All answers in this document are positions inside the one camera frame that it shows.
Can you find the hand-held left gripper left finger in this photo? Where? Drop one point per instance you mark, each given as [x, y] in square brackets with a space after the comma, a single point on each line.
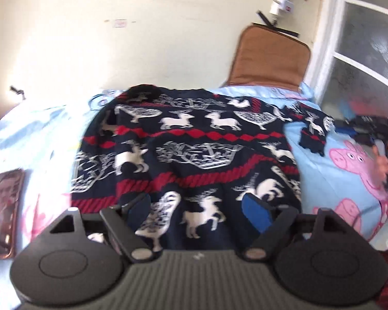
[139, 207]

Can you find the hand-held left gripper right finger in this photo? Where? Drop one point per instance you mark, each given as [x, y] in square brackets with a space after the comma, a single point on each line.
[254, 213]

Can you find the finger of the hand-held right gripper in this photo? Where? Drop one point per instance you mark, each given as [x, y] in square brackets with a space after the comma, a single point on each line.
[359, 129]

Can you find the navy reindeer patterned sweater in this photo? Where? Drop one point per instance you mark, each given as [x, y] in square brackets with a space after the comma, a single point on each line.
[194, 164]

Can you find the person's right hand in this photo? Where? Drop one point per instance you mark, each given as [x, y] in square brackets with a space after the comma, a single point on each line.
[383, 166]

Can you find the light blue printed bed sheet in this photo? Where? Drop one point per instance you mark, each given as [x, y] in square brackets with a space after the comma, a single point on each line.
[323, 180]

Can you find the white frosted glass window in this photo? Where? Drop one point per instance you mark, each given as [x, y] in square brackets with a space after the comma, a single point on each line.
[362, 38]

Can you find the brown perforated cushion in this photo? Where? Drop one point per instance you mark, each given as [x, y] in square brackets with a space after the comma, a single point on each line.
[271, 56]

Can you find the smartphone in pink case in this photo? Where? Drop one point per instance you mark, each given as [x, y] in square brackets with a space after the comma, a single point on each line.
[4, 211]

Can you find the black strip on wall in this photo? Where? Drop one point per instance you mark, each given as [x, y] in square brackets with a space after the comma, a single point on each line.
[278, 27]

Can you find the black wall clip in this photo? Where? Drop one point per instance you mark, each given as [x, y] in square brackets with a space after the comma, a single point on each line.
[17, 91]

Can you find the small pink wall sticker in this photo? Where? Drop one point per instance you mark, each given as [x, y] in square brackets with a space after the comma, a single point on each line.
[120, 23]

